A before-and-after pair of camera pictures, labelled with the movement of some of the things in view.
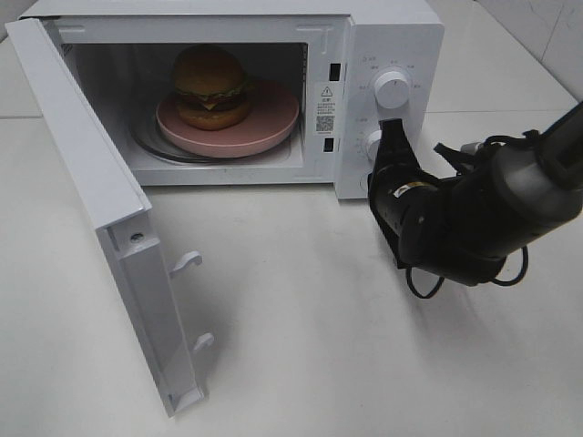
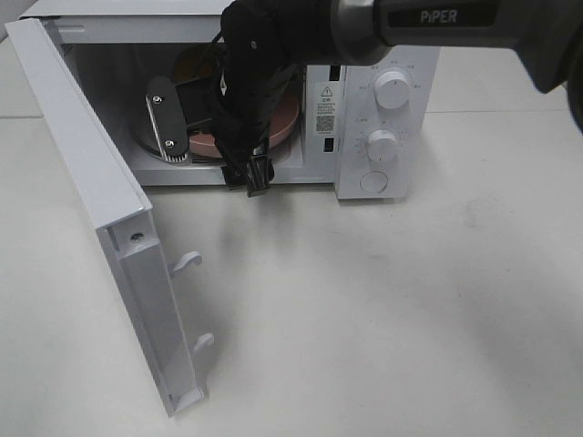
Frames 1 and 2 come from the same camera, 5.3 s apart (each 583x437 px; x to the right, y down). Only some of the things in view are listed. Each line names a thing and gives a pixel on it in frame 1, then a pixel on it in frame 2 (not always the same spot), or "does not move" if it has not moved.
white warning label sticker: x=325 y=108 does not move
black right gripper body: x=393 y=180 to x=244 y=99
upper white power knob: x=392 y=89 does not move
